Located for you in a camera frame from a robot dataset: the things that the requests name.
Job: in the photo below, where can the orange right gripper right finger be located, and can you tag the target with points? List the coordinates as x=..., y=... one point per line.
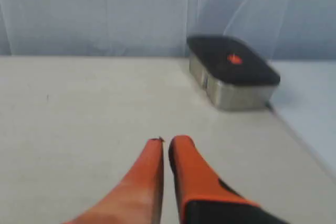
x=202, y=196

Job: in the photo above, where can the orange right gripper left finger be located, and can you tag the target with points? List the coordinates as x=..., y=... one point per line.
x=138, y=197

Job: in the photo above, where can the black and silver box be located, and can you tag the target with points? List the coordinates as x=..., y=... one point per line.
x=233, y=75

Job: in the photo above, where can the white backdrop curtain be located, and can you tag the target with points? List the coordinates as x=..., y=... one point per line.
x=276, y=29

